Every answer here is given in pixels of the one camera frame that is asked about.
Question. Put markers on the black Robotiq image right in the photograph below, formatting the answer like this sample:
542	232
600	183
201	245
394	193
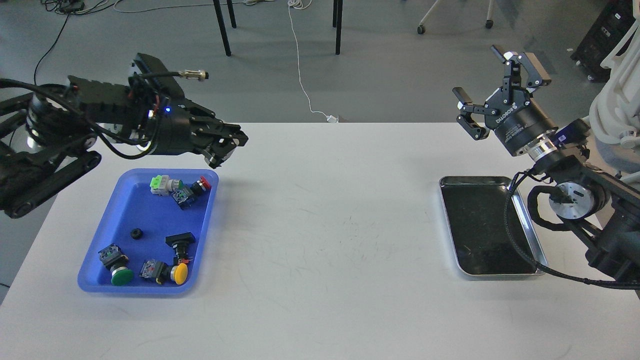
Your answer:
510	112

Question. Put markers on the black Robotiq image left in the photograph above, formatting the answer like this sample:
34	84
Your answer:
186	127

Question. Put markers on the small black gear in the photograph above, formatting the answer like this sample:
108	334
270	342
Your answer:
136	233

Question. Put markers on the black robot arm image left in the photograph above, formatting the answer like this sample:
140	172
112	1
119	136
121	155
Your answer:
150	115

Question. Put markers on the blue plastic tray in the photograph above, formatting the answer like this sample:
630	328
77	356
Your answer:
132	205

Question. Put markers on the silver metal tray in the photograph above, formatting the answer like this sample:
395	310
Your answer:
491	231

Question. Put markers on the white chair base with casters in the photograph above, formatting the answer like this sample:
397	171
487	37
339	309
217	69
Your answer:
441	15

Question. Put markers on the black square push button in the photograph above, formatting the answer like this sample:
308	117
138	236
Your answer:
180	244

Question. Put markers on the black table leg left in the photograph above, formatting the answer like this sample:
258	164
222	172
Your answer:
222	23

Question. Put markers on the black table leg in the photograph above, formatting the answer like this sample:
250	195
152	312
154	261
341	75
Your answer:
222	23
337	23

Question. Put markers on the black cart on wheels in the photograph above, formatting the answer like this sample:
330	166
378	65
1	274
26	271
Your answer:
609	28

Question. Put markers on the green round push button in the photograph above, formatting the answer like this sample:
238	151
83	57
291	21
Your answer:
116	262

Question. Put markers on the black table leg right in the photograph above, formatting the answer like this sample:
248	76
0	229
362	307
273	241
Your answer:
337	23

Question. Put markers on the red push button switch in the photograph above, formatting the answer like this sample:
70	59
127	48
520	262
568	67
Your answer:
185	195

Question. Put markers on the green white push button switch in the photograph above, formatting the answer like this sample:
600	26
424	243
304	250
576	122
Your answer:
163	185

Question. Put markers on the yellow push button switch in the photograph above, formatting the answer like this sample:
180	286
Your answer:
161	272

